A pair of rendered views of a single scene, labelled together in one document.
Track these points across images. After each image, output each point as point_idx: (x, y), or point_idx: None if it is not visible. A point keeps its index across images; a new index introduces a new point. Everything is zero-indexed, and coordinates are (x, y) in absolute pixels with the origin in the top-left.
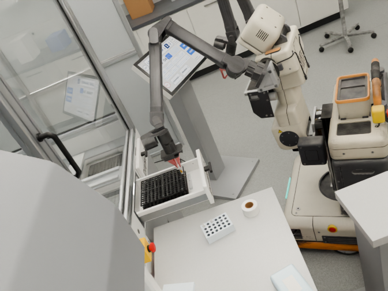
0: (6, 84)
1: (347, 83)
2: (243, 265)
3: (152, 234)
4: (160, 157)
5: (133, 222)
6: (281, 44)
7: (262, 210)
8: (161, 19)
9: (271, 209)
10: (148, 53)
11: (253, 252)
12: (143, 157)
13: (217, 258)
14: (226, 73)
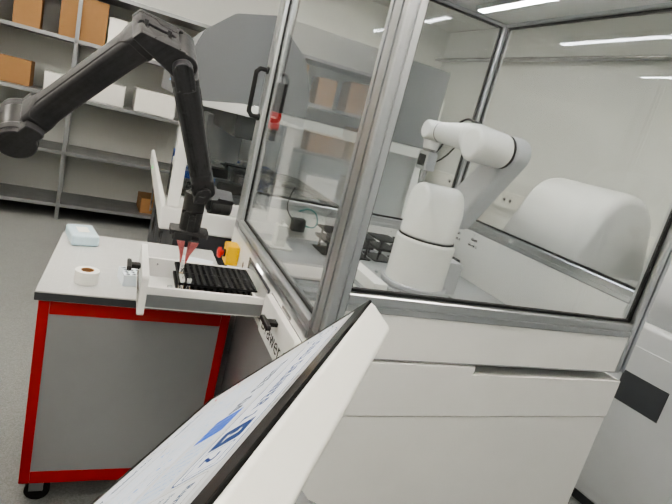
0: (280, 21)
1: None
2: (120, 259)
3: (240, 316)
4: (206, 229)
5: (246, 252)
6: None
7: (70, 278)
8: (156, 17)
9: (57, 275)
10: (330, 342)
11: (104, 261)
12: (275, 337)
13: None
14: (38, 145)
